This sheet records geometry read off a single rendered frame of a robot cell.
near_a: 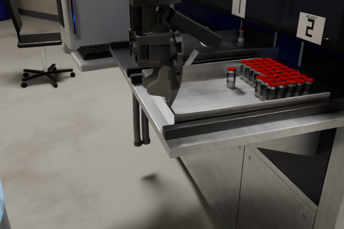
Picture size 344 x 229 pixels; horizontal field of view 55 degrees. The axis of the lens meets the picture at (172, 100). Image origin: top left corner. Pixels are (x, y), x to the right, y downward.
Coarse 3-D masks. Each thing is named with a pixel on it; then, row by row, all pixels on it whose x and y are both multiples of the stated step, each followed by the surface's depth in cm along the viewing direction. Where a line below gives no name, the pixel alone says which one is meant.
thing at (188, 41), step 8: (224, 32) 122; (232, 32) 123; (184, 40) 118; (192, 40) 119; (224, 40) 121; (232, 40) 121; (184, 48) 112; (192, 48) 112; (200, 48) 112; (208, 48) 112; (224, 48) 112; (232, 48) 112; (240, 48) 112; (248, 48) 112; (256, 48) 112; (264, 48) 99; (272, 48) 100; (184, 56) 92; (200, 56) 94; (208, 56) 95; (216, 56) 95; (224, 56) 96; (232, 56) 97; (264, 56) 101; (272, 56) 102
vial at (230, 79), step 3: (228, 72) 78; (231, 72) 78; (234, 72) 78; (228, 75) 78; (231, 75) 78; (234, 75) 78; (228, 78) 78; (231, 78) 78; (234, 78) 78; (228, 81) 79; (231, 81) 78; (234, 81) 79; (228, 84) 79; (231, 84) 79; (234, 84) 79; (231, 87) 79
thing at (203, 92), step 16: (192, 64) 85; (208, 64) 86; (224, 64) 87; (240, 64) 89; (192, 80) 84; (208, 80) 84; (224, 80) 84; (240, 80) 84; (192, 96) 75; (208, 96) 75; (224, 96) 75; (240, 96) 75; (304, 96) 66; (320, 96) 68; (176, 112) 67; (192, 112) 60; (208, 112) 61; (224, 112) 62; (240, 112) 63
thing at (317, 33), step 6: (300, 12) 78; (300, 18) 79; (306, 18) 77; (312, 18) 75; (318, 18) 73; (324, 18) 72; (300, 24) 79; (306, 24) 77; (318, 24) 73; (324, 24) 72; (300, 30) 79; (312, 30) 75; (318, 30) 74; (300, 36) 80; (306, 36) 78; (312, 36) 76; (318, 36) 74; (318, 42) 74
